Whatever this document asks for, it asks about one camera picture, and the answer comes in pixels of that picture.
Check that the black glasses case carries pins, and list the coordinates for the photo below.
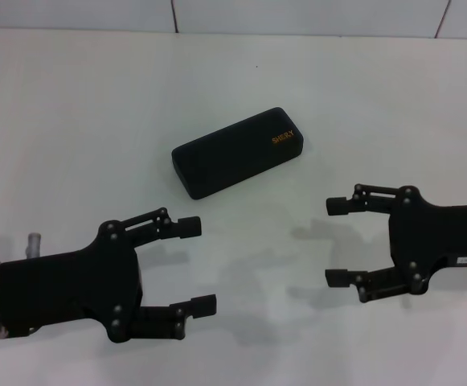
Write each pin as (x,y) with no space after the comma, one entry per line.
(233,157)

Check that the silver cylindrical wrist fitting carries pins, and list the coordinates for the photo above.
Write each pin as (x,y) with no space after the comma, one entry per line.
(34,245)

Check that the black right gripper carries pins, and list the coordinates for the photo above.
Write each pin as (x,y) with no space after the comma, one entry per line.
(438,237)

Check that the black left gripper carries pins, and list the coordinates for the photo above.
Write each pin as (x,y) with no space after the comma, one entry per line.
(76,285)

